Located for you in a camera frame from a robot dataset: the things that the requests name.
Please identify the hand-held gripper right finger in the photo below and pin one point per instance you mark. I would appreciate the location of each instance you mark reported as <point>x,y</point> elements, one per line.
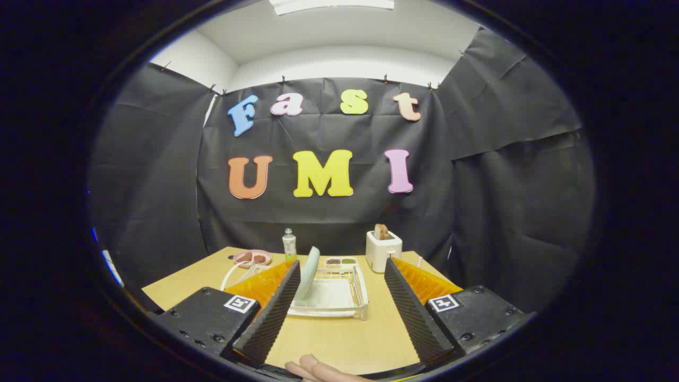
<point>416,323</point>

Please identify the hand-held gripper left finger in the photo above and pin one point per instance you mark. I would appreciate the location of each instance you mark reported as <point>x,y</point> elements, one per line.
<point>268,323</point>

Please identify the pale green plate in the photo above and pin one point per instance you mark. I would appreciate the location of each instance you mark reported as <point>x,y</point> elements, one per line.
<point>309,273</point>

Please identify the pink dish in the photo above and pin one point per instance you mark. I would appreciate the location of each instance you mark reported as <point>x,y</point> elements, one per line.
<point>252,263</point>

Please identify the white toaster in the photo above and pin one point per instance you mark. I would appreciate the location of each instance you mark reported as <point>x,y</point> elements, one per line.
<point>382,254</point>

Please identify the clear bottle with green liquid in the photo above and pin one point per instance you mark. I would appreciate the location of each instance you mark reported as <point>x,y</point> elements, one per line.
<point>289,246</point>

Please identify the white divided condiment tray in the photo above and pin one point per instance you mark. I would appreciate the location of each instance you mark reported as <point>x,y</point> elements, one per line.
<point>341,265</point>

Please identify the toast slices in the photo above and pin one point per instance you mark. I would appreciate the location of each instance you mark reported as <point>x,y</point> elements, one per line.
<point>381,231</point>

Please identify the black backdrop cloth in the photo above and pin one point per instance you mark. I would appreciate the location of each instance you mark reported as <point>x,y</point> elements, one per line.
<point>477,212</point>

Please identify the ceiling light panel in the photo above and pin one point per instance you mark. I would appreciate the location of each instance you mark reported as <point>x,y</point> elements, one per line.
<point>331,4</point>

